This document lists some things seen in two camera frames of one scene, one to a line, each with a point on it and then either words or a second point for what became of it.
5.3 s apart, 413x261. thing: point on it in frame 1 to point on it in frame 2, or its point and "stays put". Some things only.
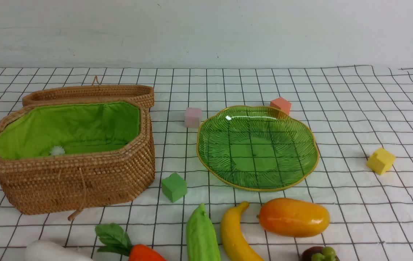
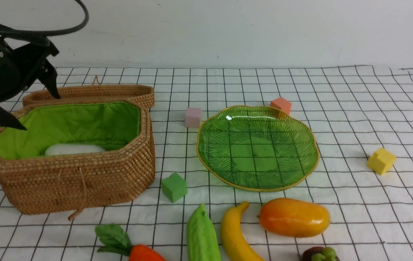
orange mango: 294,218 stays put
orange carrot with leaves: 117,241 stays put
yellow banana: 237,247 stays put
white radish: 45,250 to 70,148
